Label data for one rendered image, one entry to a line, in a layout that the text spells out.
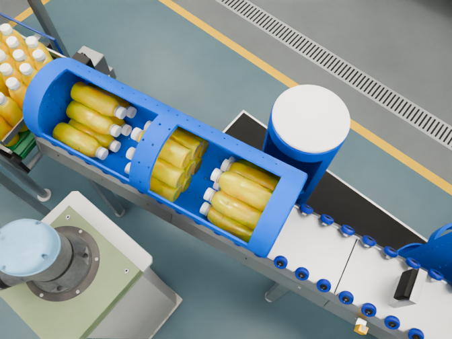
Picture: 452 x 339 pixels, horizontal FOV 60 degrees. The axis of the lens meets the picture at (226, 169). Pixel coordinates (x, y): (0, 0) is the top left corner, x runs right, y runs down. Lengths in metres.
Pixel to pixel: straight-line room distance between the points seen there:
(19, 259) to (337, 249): 0.95
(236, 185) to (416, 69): 2.23
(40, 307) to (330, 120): 1.06
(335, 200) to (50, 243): 1.71
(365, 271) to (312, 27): 2.13
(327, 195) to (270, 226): 1.25
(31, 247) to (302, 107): 0.98
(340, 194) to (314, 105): 0.95
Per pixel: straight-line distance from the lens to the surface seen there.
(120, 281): 1.06
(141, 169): 1.17
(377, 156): 2.67
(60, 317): 1.09
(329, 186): 2.32
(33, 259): 0.89
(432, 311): 1.47
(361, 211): 2.32
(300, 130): 1.40
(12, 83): 1.57
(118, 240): 1.15
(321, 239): 1.39
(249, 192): 1.13
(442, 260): 1.83
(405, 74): 3.09
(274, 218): 1.07
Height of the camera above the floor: 2.23
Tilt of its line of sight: 66 degrees down
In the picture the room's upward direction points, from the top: 3 degrees clockwise
